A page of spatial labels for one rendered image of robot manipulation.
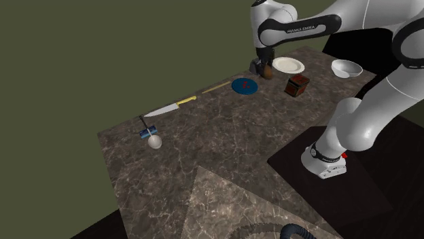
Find small brown bottle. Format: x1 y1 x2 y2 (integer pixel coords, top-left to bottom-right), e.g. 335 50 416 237
262 64 275 81

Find white plate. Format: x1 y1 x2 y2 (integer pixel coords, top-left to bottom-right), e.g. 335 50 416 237
272 56 306 75

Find blue disc with red mark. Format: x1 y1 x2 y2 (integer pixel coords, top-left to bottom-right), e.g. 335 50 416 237
230 77 259 96

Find red and brown box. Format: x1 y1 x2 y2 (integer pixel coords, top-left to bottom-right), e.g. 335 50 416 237
284 73 311 98

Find thin yellow stick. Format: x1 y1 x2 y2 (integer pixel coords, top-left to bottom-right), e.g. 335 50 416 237
201 81 232 95

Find white bowl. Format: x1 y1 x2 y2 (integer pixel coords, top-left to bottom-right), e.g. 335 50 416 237
331 59 364 79

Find small blue block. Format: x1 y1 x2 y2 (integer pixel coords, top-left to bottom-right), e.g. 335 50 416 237
139 125 158 140

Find dark robot stand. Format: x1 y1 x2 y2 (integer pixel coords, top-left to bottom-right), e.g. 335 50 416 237
266 113 424 239

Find knife with yellow handle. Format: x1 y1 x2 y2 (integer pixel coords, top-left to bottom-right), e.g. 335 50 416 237
143 95 198 118

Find white ladle with black handle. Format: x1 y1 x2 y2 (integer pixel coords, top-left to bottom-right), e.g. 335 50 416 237
138 114 163 150

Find black ribbed hose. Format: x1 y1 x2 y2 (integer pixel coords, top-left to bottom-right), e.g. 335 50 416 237
279 223 318 239

